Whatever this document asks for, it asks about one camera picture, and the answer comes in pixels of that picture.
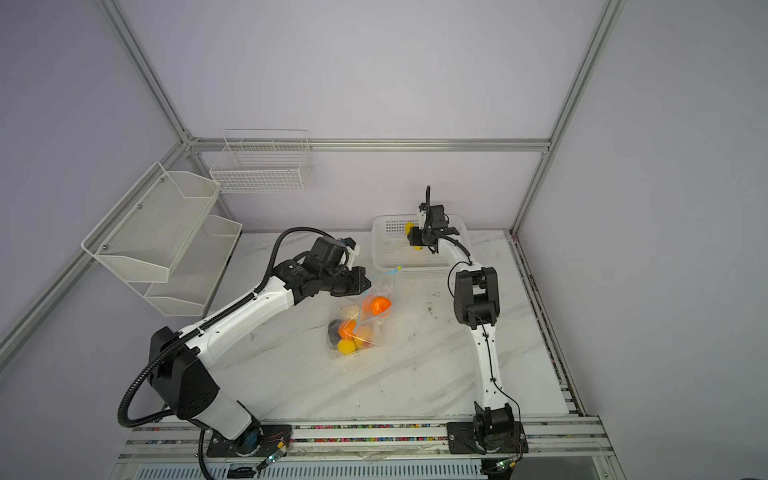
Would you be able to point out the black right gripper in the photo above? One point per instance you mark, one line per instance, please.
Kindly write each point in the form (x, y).
(414, 238)

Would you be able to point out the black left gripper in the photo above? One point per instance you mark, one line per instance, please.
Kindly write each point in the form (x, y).
(357, 273)

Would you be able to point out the black avocado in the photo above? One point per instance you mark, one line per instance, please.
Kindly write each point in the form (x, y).
(333, 333)

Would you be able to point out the large orange fruit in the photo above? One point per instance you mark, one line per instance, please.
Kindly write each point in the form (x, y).
(346, 329)

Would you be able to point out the clear zip top bag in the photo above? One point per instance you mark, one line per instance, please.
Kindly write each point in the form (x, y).
(382, 284)

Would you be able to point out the small orange tangerine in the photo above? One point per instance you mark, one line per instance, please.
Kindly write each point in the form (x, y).
(380, 306)

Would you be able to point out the yellow pear-shaped lemon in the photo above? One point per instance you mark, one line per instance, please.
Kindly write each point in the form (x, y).
(346, 346)

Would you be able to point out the cream white pear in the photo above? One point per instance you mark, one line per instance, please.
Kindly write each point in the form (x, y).
(350, 313)

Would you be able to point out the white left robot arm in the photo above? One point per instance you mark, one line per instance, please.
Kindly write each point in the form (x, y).
(183, 365)

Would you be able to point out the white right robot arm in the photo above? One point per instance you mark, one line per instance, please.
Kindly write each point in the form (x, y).
(474, 294)

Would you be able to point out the white perforated plastic basket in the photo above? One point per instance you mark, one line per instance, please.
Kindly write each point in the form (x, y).
(391, 248)

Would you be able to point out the white mesh two-tier shelf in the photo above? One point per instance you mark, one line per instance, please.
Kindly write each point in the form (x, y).
(165, 241)

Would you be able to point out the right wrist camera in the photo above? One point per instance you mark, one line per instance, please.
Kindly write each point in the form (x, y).
(432, 217)

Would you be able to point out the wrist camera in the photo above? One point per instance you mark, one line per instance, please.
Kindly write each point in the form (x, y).
(330, 255)
(432, 217)

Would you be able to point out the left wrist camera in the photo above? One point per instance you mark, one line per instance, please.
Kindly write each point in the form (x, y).
(330, 255)

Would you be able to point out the white wire wall basket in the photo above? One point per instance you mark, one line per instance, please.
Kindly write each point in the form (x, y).
(255, 161)

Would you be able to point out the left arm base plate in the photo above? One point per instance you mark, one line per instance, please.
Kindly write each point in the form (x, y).
(256, 443)

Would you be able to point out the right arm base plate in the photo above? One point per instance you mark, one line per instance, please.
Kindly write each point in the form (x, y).
(465, 438)

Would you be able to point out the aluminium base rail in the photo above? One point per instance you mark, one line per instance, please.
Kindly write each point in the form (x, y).
(373, 440)

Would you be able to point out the aluminium frame post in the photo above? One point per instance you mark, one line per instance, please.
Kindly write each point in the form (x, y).
(598, 40)

